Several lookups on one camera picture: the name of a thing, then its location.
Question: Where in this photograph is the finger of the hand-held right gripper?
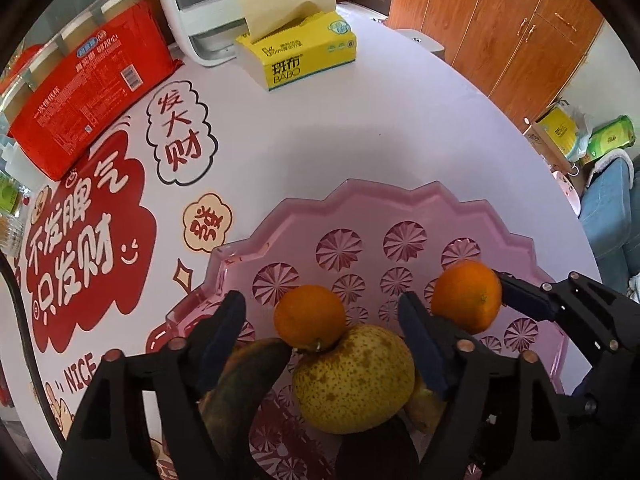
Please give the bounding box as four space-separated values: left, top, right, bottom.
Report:
562 360 640 431
492 269 640 366

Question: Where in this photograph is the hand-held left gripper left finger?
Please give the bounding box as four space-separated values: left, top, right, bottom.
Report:
55 290 248 480

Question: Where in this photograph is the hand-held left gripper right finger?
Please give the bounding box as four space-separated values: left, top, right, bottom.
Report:
397 291 581 480

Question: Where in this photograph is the overripe dark banana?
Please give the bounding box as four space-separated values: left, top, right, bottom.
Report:
199 337 293 466

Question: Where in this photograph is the small orange mandarin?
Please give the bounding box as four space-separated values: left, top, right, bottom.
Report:
273 284 347 353
431 260 502 335

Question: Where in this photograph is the yellow pear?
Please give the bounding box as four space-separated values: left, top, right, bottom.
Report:
292 325 417 435

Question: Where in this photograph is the dark avocado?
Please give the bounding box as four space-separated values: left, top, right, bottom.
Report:
337 412 421 480

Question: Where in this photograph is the pink plastic fruit bowl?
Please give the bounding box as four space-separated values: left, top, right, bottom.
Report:
145 178 571 480

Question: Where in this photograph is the blue sofa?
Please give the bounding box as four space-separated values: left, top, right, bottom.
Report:
580 155 640 306

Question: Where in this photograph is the cardboard box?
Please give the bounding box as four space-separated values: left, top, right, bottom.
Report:
522 102 596 176

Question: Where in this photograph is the green packet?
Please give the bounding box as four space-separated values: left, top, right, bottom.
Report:
585 115 638 161

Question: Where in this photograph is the pink printed tablecloth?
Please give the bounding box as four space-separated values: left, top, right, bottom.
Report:
0 2 601 480

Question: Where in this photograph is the clear bottle with green label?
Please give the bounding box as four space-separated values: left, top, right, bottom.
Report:
0 170 31 256

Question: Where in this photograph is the red pack of paper cups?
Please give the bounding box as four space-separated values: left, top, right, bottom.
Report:
0 0 186 183

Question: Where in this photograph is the grey plastic stool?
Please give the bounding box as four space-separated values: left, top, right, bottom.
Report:
400 27 446 66

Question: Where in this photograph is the white squeeze bottle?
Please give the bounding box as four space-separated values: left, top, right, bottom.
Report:
0 140 23 176

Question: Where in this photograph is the yellow tissue box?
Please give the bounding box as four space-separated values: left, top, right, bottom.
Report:
235 2 358 93

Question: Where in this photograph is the white countertop dispenser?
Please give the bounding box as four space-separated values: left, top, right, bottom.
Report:
145 0 337 67

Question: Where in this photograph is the wooden wall cabinet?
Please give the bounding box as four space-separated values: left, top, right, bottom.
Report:
387 0 606 128

